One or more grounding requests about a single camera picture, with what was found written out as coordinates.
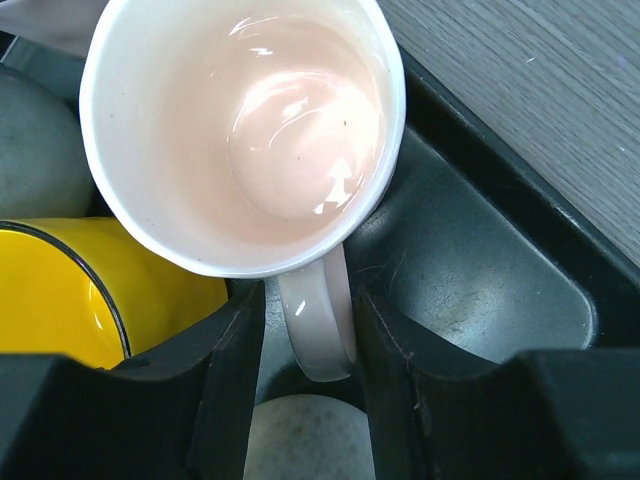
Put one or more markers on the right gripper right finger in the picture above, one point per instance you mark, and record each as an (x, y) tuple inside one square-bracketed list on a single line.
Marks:
[(436, 411)]

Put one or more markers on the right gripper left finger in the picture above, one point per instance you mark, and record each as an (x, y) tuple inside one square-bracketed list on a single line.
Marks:
[(181, 410)]

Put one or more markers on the pink ceramic mug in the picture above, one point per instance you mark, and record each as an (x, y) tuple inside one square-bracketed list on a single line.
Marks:
[(248, 140)]

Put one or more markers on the white speckled mug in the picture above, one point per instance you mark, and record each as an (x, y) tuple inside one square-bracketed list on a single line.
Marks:
[(309, 437)]

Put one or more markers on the yellow mug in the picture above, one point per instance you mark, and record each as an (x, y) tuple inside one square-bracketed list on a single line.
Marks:
[(84, 287)]

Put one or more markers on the black plastic tray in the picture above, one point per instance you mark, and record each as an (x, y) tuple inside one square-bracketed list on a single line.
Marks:
[(478, 249)]

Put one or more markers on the grey stoneware mug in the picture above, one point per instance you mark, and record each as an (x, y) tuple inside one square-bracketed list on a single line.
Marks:
[(44, 170)]

